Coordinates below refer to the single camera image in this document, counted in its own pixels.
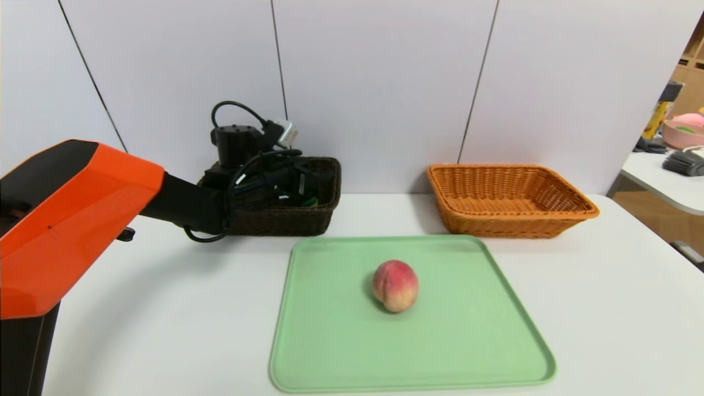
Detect dark brown wicker basket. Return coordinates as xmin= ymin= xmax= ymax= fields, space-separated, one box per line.
xmin=197 ymin=157 xmax=343 ymax=237

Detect orange wicker basket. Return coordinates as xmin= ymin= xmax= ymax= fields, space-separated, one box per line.
xmin=426 ymin=164 xmax=600 ymax=239

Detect red-yellow peach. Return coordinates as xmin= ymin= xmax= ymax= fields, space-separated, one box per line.
xmin=372 ymin=260 xmax=420 ymax=314

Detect light green plastic tray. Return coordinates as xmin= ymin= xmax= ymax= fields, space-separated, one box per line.
xmin=269 ymin=235 xmax=557 ymax=393

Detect black flat object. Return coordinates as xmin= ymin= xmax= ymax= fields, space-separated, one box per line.
xmin=631 ymin=137 xmax=667 ymax=155

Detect white side table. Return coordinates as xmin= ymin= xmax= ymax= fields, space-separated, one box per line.
xmin=619 ymin=148 xmax=704 ymax=216

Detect yellow bottle with dark cap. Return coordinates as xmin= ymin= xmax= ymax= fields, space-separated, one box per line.
xmin=641 ymin=82 xmax=683 ymax=141

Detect pink bowl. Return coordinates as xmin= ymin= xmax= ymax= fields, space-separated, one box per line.
xmin=661 ymin=120 xmax=704 ymax=151

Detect black brush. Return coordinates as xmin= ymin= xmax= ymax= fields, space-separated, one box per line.
xmin=662 ymin=151 xmax=704 ymax=178

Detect wooden shelf unit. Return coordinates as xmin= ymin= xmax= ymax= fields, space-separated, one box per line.
xmin=667 ymin=11 xmax=704 ymax=119

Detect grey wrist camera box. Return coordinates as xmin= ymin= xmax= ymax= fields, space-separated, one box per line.
xmin=277 ymin=120 xmax=299 ymax=150

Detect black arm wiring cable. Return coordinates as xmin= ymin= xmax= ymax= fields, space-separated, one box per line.
xmin=183 ymin=148 xmax=304 ymax=244

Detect black camera cable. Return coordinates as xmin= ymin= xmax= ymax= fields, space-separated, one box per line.
xmin=211 ymin=100 xmax=284 ymax=139

